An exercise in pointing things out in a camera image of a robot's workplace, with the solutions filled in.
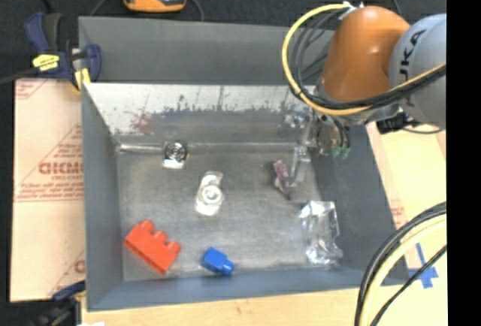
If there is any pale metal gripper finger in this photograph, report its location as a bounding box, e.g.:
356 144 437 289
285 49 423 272
300 146 312 185
291 146 303 187

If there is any small purple object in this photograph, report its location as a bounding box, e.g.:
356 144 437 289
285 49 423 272
272 160 291 193

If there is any clear crumpled plastic packet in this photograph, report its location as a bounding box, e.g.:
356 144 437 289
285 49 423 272
298 199 343 266

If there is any grey metal bin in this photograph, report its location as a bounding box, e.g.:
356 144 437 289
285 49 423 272
77 15 411 312

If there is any round silver metal piece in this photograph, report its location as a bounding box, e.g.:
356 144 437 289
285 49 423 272
162 140 189 170

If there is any blue toy brick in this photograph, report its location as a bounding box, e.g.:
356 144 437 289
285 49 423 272
200 246 235 276

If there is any orange toy brick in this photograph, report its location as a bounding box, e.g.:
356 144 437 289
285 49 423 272
123 219 182 276

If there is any brown cardboard board red print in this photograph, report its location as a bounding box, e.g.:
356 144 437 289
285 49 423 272
9 77 447 303

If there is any black cylinder on white bracket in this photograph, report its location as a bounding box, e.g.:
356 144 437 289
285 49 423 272
375 114 407 134

